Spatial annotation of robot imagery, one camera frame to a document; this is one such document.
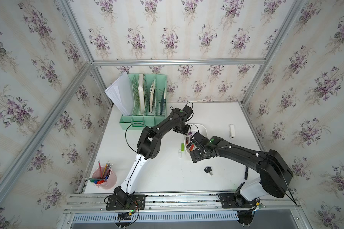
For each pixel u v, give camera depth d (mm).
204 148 612
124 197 626
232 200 704
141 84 949
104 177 766
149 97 1012
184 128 859
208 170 816
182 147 904
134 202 725
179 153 905
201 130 985
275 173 462
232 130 988
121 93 959
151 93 983
